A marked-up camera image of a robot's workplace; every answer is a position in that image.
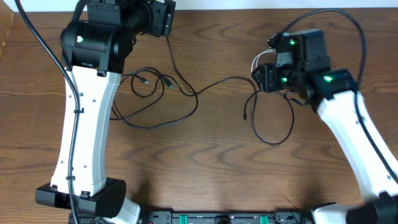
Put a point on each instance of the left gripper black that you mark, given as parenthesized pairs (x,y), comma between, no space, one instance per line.
(160,19)

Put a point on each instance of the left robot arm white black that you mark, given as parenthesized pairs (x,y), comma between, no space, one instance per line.
(95,45)

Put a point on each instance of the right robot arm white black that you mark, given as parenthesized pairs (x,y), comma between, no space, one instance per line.
(302,66)

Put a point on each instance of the black mounting rail base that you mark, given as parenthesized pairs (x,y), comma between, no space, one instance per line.
(224,217)

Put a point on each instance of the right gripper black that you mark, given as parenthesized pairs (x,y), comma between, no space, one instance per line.
(265,81)

